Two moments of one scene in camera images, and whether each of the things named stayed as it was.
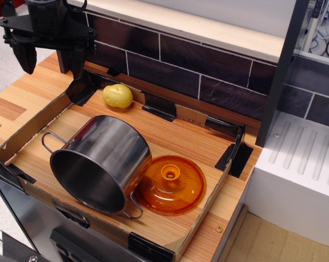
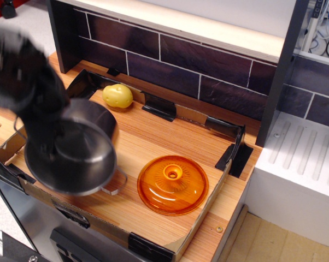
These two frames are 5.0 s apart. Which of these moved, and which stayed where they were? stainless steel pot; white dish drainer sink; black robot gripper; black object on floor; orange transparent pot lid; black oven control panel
Moved: black robot gripper; stainless steel pot
Stayed: white dish drainer sink; orange transparent pot lid; black object on floor; black oven control panel
